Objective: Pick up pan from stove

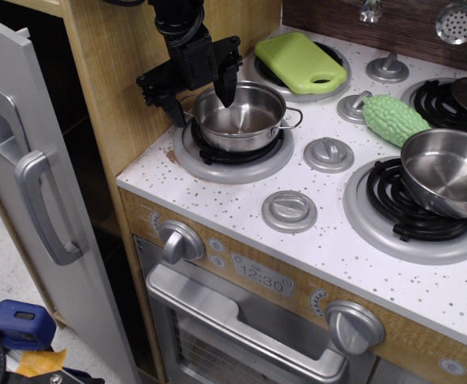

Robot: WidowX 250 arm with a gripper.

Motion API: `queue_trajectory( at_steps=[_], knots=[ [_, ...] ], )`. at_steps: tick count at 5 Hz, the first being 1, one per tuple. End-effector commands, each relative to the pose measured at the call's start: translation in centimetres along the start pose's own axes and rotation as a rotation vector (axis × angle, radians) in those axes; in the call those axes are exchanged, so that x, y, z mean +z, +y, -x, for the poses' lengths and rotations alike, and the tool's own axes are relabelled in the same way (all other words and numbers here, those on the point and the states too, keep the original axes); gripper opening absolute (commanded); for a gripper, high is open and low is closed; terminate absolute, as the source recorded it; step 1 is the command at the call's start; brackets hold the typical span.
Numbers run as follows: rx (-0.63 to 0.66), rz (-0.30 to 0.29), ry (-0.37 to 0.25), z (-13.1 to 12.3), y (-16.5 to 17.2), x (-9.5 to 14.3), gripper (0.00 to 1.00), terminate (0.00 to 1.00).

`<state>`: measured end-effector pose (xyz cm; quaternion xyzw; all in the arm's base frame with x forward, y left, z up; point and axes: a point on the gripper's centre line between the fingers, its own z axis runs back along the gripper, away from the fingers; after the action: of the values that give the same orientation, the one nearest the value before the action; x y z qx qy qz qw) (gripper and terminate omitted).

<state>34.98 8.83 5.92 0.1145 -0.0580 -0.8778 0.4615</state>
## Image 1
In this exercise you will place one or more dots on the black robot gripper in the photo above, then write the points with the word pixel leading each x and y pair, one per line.
pixel 196 63

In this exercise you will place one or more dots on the small steel pot with handles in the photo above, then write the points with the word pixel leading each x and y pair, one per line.
pixel 251 122

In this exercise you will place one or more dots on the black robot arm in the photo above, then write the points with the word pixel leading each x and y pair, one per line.
pixel 178 21

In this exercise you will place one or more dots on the back left stove burner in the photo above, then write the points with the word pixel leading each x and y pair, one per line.
pixel 257 71

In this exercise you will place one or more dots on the stove burner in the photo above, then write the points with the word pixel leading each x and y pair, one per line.
pixel 204 162
pixel 434 101
pixel 381 211
pixel 257 71

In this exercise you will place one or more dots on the front left stove burner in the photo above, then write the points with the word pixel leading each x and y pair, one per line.
pixel 204 162

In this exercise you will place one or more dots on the front right stove burner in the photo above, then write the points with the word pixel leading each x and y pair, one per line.
pixel 381 211

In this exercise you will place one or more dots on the back right stove burner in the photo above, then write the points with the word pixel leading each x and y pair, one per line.
pixel 434 101

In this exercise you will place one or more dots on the steel frying pan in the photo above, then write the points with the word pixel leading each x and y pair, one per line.
pixel 434 171

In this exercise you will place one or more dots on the green plastic cutting board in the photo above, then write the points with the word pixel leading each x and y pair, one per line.
pixel 303 66

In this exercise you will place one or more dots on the grey stovetop knob middle front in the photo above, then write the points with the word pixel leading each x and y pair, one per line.
pixel 328 155

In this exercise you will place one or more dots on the grey stovetop knob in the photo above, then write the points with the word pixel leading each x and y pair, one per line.
pixel 350 108
pixel 328 155
pixel 289 212
pixel 387 70

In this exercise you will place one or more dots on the left silver oven dial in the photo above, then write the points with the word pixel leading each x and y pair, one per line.
pixel 180 242

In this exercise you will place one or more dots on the silver oven dial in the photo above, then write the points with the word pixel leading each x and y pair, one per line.
pixel 180 242
pixel 353 328

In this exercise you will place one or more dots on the grey stovetop knob middle back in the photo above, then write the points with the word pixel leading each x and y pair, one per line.
pixel 350 108

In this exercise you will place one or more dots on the oven clock display panel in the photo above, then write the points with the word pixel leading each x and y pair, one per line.
pixel 263 275

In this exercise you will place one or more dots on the grey toy fridge door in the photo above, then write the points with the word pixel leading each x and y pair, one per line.
pixel 80 292

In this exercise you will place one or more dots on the hanging clear utensil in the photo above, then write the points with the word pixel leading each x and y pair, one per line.
pixel 371 11

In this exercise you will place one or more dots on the green toy bitter melon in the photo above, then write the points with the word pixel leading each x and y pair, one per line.
pixel 392 119

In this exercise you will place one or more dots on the silver oven door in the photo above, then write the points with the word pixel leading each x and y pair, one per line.
pixel 188 356

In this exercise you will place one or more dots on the hanging steel strainer ladle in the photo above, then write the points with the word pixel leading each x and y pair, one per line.
pixel 451 23

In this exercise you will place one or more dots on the right silver oven dial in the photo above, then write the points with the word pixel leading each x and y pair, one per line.
pixel 353 328

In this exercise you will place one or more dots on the blue clamp tool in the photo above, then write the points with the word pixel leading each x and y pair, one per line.
pixel 25 326

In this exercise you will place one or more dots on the silver fridge door handle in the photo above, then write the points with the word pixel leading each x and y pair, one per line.
pixel 27 174

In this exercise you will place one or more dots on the upper silver fridge handle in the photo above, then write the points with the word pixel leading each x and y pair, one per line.
pixel 13 143

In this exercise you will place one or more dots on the silver oven door handle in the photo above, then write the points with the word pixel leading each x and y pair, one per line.
pixel 221 316

